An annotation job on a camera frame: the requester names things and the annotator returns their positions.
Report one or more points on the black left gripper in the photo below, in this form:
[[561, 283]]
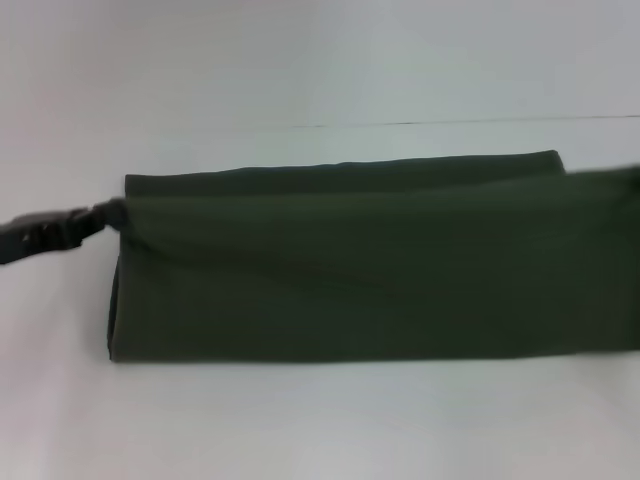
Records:
[[40, 235]]

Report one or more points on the dark green shirt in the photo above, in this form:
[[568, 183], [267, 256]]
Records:
[[350, 260]]

